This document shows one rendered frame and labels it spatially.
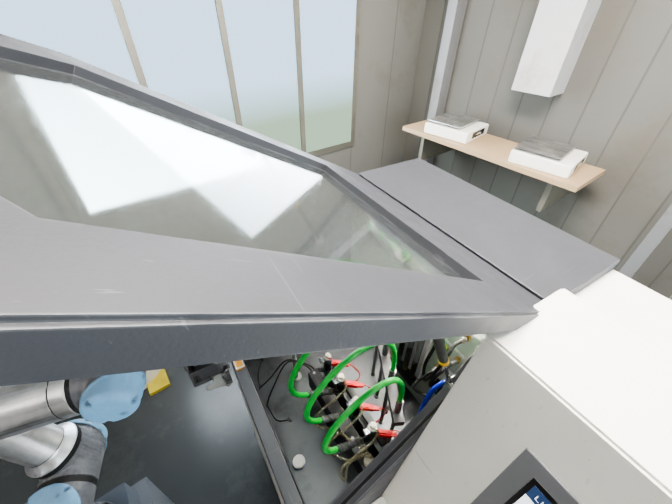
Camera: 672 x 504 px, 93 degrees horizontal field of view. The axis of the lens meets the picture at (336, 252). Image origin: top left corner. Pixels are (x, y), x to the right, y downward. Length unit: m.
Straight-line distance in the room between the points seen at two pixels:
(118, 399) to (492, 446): 0.59
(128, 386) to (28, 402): 0.13
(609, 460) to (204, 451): 1.93
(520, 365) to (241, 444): 1.80
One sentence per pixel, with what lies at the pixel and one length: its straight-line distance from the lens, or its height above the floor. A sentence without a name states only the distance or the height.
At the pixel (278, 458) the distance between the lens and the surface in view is 1.09.
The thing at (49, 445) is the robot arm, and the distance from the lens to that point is 1.05.
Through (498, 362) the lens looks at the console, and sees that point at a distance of 0.60.
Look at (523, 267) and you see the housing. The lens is 0.84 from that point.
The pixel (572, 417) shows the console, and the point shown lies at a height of 1.54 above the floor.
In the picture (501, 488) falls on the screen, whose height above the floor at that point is 1.35.
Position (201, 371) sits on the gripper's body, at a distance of 0.79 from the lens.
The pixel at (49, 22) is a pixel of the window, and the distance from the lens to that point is 2.10.
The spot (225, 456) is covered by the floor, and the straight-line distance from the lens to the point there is 2.17.
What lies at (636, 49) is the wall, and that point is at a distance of 2.60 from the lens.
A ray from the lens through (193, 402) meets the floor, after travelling 2.36.
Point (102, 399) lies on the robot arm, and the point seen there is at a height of 1.54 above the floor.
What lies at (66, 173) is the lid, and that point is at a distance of 0.36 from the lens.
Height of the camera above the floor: 1.98
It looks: 39 degrees down
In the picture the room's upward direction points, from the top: 1 degrees clockwise
